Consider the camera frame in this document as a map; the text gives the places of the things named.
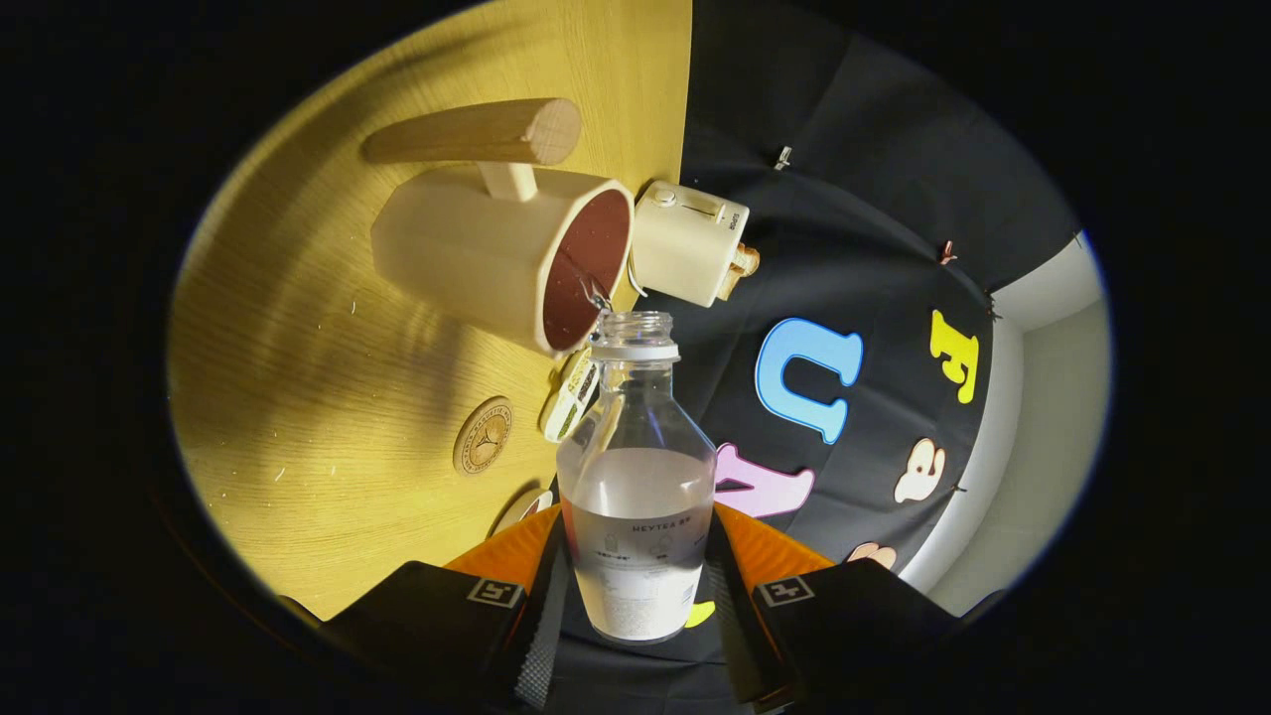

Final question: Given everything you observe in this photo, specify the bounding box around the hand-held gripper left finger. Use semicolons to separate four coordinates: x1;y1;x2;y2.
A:
283;503;572;715

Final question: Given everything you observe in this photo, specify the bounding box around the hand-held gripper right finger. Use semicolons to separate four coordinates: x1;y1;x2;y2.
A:
705;501;1004;715

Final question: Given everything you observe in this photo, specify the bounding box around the clear juice bottle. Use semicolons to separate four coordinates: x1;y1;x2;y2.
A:
555;310;718;644

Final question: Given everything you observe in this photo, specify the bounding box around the round wooden coaster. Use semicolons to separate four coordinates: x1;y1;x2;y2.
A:
453;396;514;477

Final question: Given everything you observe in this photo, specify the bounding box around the cream cup with wooden handle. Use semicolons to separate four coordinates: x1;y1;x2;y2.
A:
362;97;636;357

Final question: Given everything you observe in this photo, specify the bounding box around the small white compartment dish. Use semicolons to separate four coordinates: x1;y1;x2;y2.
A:
540;346;602;443

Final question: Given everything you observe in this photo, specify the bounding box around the wooden table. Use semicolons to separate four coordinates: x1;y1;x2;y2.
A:
167;0;693;622

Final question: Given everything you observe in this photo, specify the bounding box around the cream toaster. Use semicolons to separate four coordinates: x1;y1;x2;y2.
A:
630;181;751;308

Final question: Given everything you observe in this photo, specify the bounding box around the black backdrop cloth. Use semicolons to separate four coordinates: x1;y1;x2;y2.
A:
541;0;1083;715

